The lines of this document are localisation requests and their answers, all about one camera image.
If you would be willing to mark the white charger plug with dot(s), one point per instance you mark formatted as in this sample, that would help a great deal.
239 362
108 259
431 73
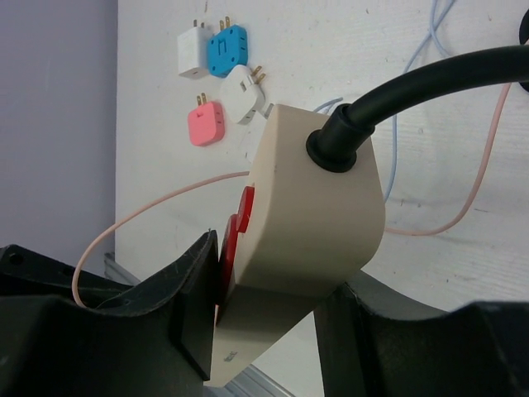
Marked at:
192 52

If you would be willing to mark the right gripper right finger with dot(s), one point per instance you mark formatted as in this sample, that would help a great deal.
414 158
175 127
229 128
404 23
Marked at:
374 341

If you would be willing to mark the pink adapter plug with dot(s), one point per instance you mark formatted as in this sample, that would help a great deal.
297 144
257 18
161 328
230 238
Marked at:
206 123

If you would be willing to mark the beige power strip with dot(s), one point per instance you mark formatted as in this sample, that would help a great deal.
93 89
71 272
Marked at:
300 232

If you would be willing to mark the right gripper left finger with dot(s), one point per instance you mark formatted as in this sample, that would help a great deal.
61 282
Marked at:
154 339

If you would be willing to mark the white folding extension socket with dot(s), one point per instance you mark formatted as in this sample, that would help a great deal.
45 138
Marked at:
241 94

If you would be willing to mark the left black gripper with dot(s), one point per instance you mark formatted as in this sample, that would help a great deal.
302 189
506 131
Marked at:
25 272

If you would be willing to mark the blue adapter plug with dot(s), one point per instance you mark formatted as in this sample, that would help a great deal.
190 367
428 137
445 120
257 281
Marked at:
227 49

